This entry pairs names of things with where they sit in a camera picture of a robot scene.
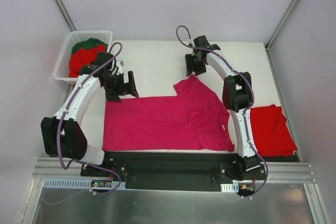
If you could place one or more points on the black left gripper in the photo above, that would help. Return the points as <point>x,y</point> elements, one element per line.
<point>119,85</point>

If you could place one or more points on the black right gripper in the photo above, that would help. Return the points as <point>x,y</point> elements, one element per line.
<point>196,60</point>

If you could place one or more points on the pink t shirt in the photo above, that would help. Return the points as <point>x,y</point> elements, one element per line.
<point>193,119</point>

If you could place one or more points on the white perforated plastic basket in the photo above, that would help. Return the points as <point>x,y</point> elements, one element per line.
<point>61,70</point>

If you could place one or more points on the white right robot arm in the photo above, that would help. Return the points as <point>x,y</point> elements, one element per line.
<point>237,96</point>

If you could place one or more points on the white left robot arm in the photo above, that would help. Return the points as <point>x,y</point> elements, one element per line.
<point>62,133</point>

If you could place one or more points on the red t shirt in basket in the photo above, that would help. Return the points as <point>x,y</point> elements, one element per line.
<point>80,57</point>

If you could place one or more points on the green t shirt in basket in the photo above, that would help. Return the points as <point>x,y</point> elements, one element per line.
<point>88,44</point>

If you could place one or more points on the folded red t shirt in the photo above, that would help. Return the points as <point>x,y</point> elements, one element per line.
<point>270,132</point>

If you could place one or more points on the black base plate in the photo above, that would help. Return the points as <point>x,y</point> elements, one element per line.
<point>177,171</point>

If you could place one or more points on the right aluminium frame post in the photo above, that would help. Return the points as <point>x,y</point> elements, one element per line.
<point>281,24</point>

